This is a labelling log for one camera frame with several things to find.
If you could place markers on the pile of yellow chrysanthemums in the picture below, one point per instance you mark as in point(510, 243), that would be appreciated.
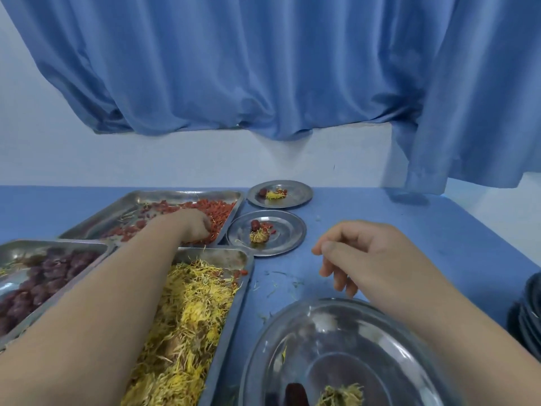
point(186, 325)

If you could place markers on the person's right hand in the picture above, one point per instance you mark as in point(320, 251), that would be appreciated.
point(376, 262)

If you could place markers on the person's left hand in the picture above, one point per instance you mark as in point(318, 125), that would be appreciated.
point(188, 226)

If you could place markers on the rectangular steel tray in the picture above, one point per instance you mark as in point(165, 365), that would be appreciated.
point(232, 257)
point(105, 215)
point(25, 247)

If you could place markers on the blue tablecloth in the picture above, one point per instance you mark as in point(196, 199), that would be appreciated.
point(444, 241)

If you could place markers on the narrow blue curtain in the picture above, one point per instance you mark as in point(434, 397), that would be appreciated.
point(486, 88)

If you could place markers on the stack of steel plates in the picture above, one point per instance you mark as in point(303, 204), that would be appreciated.
point(528, 317)

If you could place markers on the wide blue curtain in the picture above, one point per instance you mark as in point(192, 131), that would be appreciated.
point(232, 59)

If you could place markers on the round steel plate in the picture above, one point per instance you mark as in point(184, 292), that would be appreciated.
point(300, 194)
point(287, 232)
point(359, 355)

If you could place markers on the person's right forearm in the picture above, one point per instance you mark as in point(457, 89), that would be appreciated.
point(465, 342)

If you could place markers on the person's left forearm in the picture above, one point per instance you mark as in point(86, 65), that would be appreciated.
point(84, 325)

